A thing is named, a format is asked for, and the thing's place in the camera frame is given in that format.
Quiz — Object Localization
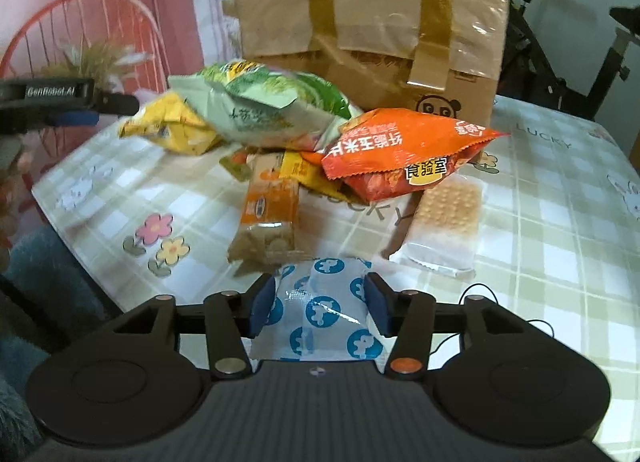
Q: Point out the blue white candy packet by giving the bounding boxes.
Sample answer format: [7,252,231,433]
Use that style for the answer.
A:
[250,257,388,368]

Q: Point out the clear wrapped cracker pack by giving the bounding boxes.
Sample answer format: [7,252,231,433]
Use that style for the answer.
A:
[390,174,486,279]

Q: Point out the orange biscuit pack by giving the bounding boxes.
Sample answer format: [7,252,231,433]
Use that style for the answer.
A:
[228,152,305,265]

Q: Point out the printed pink backdrop curtain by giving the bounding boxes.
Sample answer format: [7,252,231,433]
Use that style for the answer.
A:
[0,0,246,243]

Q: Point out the yellow chip bag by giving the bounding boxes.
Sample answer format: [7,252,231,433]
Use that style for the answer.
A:
[117,91,222,156]

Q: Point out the small yellow snack packet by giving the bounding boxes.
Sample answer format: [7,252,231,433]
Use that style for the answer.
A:
[280,151,362,203]

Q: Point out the orange corn snack bag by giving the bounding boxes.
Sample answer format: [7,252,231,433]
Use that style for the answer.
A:
[302,108,505,203]

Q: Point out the green plaid bunny tablecloth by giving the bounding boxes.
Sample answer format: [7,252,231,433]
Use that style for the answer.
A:
[32,98,639,461]

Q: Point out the light green rice cracker bag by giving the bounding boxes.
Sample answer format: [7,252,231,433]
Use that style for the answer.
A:
[168,60,362,152]

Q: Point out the black exercise bike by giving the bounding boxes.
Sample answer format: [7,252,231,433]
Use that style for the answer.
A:
[498,0,639,125]

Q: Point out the taped brown cardboard box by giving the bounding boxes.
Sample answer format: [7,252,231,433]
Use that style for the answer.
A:
[233,0,509,125]

